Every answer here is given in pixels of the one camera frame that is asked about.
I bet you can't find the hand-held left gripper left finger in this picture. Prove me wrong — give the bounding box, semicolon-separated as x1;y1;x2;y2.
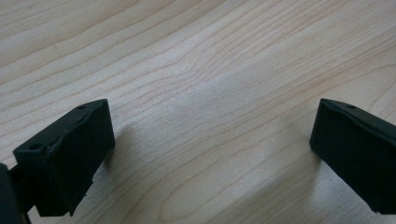
12;98;117;217

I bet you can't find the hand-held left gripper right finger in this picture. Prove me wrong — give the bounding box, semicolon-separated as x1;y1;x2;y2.
309;98;396;216

